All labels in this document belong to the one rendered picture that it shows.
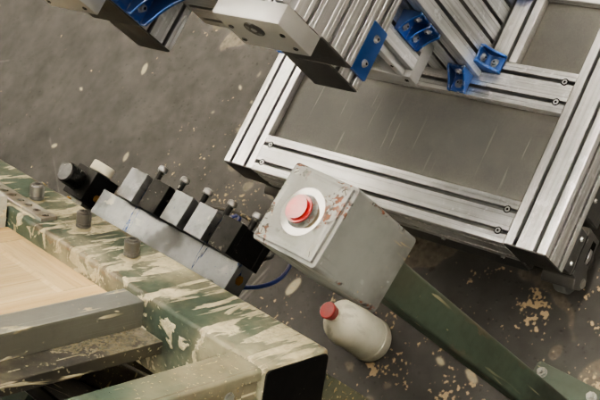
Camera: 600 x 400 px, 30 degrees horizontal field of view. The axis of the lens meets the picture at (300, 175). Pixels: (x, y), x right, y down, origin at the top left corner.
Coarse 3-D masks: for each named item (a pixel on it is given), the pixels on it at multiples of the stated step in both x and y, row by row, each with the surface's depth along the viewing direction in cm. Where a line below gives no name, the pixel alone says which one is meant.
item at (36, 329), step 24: (24, 312) 148; (48, 312) 149; (72, 312) 150; (96, 312) 152; (120, 312) 155; (0, 336) 142; (24, 336) 144; (48, 336) 147; (72, 336) 150; (96, 336) 153; (0, 360) 143
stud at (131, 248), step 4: (124, 240) 168; (128, 240) 168; (132, 240) 168; (136, 240) 168; (124, 244) 168; (128, 244) 168; (132, 244) 168; (136, 244) 168; (124, 248) 168; (128, 248) 168; (132, 248) 168; (136, 248) 168; (124, 252) 169; (128, 252) 168; (132, 252) 168; (136, 252) 168; (128, 256) 168; (132, 256) 168; (136, 256) 168
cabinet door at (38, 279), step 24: (0, 240) 176; (24, 240) 178; (0, 264) 168; (24, 264) 169; (48, 264) 170; (0, 288) 160; (24, 288) 161; (48, 288) 162; (72, 288) 163; (96, 288) 164; (0, 312) 152
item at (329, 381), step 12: (96, 372) 203; (108, 372) 205; (120, 372) 207; (132, 372) 209; (144, 372) 218; (48, 384) 176; (60, 384) 184; (72, 384) 192; (84, 384) 201; (96, 384) 204; (108, 384) 206; (324, 384) 151; (336, 384) 153; (12, 396) 253; (24, 396) 251; (36, 396) 171; (48, 396) 169; (60, 396) 171; (72, 396) 178; (324, 396) 152; (336, 396) 154; (348, 396) 156; (360, 396) 158
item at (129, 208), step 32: (96, 160) 202; (96, 192) 200; (128, 192) 190; (160, 192) 186; (128, 224) 190; (160, 224) 186; (192, 224) 179; (224, 224) 175; (256, 224) 194; (192, 256) 179; (224, 256) 175; (256, 256) 178; (224, 288) 172; (256, 288) 179
